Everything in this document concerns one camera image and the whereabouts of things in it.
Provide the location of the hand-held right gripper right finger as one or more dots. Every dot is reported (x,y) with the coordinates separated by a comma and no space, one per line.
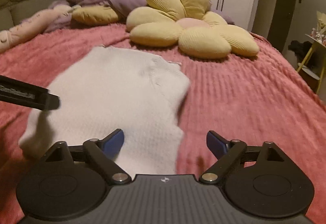
(214,143)

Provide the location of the pink ribbed bedspread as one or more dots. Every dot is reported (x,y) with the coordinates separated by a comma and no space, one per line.
(242,101)

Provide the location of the pink plush toy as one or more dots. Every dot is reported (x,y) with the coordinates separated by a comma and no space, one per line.
(30,27)

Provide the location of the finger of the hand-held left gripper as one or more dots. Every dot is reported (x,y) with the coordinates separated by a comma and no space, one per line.
(54,103)

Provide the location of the wrapped flower bouquet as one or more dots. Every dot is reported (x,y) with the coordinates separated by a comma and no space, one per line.
(321,25)

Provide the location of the small yellow pillow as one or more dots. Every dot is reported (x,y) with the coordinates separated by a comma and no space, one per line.
(95,15)

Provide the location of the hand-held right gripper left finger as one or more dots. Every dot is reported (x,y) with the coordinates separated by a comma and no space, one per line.
(115,143)

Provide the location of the yellow flower-shaped pillow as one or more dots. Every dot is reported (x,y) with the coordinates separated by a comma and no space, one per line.
(198,32)

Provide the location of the yellow side shelf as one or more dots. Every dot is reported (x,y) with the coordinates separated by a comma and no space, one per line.
(314,60)

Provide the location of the white knit sweater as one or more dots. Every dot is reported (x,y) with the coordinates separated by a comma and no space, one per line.
(114,101)

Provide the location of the dark cloth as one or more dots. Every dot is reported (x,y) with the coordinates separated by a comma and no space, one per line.
(299,48)

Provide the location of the purple quilt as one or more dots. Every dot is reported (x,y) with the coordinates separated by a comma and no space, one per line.
(122,0)

